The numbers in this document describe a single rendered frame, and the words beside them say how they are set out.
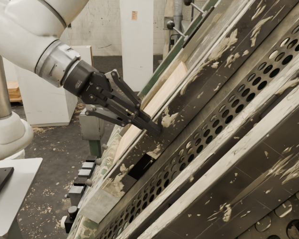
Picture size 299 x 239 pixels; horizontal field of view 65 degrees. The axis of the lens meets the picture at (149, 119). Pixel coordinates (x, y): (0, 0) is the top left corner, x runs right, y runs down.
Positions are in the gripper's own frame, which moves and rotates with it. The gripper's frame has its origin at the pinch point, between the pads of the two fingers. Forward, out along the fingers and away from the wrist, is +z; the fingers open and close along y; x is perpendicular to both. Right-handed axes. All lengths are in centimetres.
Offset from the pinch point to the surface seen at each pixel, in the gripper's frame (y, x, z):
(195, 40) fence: 21, 56, 6
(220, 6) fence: 37, 56, 6
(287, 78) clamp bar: 23.7, -28.1, 1.3
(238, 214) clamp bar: 11.0, -32.0, 6.1
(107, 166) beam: -38.0, 28.5, 4.7
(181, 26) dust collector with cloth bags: 22, 606, 44
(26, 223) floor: -158, 76, -7
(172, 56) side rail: 7, 80, 6
